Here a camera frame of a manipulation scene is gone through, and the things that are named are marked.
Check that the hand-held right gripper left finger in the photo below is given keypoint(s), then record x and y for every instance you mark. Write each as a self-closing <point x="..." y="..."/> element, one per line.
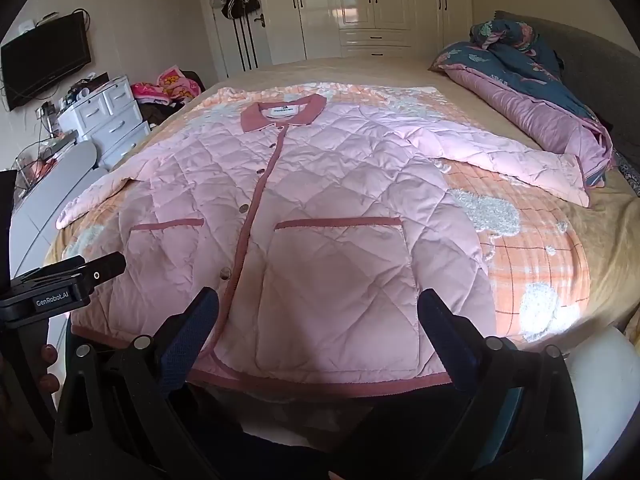
<point x="192" y="332"/>

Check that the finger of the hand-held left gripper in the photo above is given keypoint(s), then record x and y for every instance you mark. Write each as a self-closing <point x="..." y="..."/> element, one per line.
<point x="102" y="270"/>

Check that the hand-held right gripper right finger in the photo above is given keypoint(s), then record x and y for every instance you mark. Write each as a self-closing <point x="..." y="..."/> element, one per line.
<point x="447" y="337"/>

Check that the pink quilted jacket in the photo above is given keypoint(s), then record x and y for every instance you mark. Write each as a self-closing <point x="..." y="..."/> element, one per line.
<point x="325" y="210"/>

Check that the dark clothes pile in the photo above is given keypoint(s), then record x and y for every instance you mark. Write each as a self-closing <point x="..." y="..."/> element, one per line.
<point x="157" y="110"/>

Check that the person's left hand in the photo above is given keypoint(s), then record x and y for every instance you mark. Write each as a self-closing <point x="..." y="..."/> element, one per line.
<point x="50" y="367"/>

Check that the white rounded side table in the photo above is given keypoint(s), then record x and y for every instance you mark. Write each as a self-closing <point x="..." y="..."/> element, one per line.
<point x="55" y="195"/>

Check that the clear plastic box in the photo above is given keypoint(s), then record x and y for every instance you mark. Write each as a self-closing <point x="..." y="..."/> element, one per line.
<point x="35" y="172"/>

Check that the orange checked blanket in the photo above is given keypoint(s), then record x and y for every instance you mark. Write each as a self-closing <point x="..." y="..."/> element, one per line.
<point x="530" y="245"/>

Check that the white drawer chest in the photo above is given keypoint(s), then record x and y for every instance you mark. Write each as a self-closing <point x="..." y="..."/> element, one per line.
<point x="107" y="120"/>

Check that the white round stool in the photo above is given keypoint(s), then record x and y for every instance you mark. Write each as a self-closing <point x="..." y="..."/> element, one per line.
<point x="607" y="400"/>

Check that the pink cartoon blanket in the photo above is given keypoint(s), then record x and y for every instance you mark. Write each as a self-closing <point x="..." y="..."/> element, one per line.
<point x="170" y="85"/>

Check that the dark patterned pillow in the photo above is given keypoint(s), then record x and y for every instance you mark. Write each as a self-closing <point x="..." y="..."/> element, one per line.
<point x="627" y="172"/>

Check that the white door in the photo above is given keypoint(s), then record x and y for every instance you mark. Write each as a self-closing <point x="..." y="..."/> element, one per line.
<point x="227" y="47"/>

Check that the blue and pink floral quilt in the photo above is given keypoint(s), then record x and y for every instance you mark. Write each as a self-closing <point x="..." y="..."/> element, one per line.
<point x="510" y="75"/>

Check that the bed with beige sheet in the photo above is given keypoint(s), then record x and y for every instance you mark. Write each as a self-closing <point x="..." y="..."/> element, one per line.
<point x="380" y="67"/>

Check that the grey upholstered headboard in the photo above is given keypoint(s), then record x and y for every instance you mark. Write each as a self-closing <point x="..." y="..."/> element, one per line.
<point x="600" y="65"/>

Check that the white wardrobe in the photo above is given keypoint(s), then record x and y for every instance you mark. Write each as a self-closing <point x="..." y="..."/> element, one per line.
<point x="320" y="10"/>

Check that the black wall television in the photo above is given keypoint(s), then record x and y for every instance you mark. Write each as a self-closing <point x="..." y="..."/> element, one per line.
<point x="45" y="62"/>

